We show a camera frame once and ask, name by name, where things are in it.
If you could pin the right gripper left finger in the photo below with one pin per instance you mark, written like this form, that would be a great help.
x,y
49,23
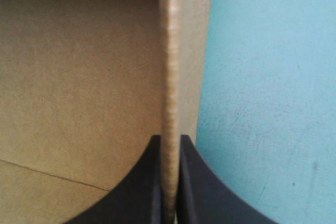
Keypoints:
x,y
131,195

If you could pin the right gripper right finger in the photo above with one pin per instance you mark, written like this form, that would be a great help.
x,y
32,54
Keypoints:
x,y
204,195

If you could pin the brown cardboard box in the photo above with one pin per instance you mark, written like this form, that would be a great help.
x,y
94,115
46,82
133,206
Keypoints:
x,y
78,77

